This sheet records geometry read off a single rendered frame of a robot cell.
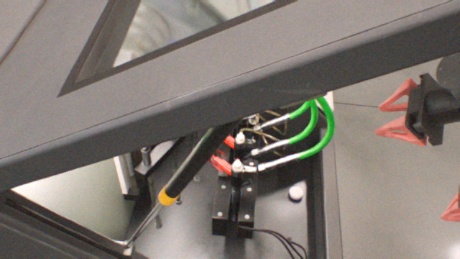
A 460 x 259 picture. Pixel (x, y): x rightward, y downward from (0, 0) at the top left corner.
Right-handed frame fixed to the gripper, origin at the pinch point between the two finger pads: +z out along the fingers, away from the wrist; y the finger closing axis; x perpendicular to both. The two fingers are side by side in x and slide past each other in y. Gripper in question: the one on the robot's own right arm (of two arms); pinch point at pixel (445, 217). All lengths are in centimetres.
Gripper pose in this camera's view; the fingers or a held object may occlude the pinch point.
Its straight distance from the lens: 116.7
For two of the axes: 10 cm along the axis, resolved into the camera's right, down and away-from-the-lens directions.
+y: -3.7, 6.8, -6.3
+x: 8.1, 5.7, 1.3
